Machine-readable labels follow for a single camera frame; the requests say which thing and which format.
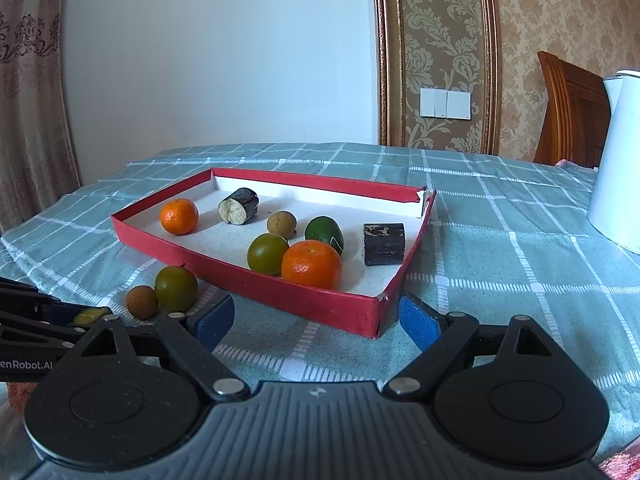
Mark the green avocado-like fruit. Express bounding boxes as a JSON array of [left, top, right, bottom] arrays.
[[304, 216, 345, 255]]

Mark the white wall switch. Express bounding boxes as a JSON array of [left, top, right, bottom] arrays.
[[419, 88, 472, 120]]

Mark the wooden headboard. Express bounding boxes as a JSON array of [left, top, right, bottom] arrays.
[[534, 51, 611, 167]]

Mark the green cucumber piece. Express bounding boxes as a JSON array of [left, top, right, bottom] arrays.
[[73, 307, 112, 327]]

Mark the patterned curtain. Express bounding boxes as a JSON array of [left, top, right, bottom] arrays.
[[1, 0, 80, 232]]

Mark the small orange mandarin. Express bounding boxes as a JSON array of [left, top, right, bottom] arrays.
[[160, 198, 200, 236]]

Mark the brown longan fruit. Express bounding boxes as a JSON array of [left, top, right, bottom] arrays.
[[267, 210, 297, 240], [125, 285, 158, 321]]

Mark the teal checked bed blanket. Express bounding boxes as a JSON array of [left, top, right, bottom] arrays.
[[1, 143, 639, 474]]

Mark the white electric kettle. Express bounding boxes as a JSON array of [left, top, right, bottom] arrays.
[[587, 70, 640, 254]]

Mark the large orange mandarin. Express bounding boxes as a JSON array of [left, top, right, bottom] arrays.
[[281, 240, 342, 289]]

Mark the green round fruit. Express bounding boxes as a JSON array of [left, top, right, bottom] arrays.
[[246, 233, 290, 276], [154, 266, 198, 312]]

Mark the red shallow box tray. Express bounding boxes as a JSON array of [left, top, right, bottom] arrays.
[[112, 168, 436, 338]]

